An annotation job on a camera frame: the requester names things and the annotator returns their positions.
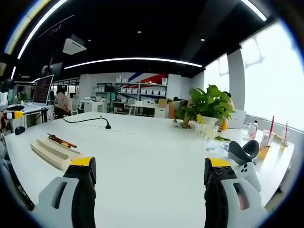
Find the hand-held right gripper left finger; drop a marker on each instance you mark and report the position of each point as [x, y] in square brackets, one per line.
[59, 204]

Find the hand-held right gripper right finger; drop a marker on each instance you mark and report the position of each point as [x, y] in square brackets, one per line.
[221, 204]

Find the dark brown wooden utensil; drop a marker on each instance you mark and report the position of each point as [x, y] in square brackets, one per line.
[54, 137]

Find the beige cutlery case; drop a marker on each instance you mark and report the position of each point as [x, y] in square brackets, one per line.
[48, 153]

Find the beige cutlery case lid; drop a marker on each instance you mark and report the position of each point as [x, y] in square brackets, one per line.
[71, 152]

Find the light brown wooden utensil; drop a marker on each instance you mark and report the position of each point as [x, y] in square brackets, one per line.
[67, 143]

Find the black computer mouse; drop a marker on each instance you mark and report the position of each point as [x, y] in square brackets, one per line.
[20, 130]

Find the white game controller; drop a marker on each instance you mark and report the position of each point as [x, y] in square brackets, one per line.
[249, 174]

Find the grey black headset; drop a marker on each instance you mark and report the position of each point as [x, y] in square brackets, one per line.
[242, 152]

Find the printed paper sheets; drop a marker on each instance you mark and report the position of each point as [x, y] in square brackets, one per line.
[215, 147]

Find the orange drink cup red straw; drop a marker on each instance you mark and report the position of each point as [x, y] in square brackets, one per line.
[265, 145]

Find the clear glass cup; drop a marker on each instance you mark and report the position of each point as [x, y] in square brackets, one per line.
[200, 130]

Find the orange juice bottle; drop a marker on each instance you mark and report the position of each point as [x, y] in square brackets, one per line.
[224, 125]

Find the clear plastic bottle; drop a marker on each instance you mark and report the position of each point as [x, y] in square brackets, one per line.
[253, 130]

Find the white ceiling air conditioner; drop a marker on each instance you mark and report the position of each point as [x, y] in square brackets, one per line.
[74, 46]

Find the white box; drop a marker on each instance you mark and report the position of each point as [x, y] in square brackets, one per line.
[237, 120]

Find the yellow drink cup red straw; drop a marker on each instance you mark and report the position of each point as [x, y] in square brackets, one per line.
[284, 137]

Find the green potted plant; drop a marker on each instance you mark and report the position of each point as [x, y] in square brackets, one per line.
[209, 104]

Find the grey storage shelf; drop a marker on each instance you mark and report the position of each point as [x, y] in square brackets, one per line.
[142, 92]

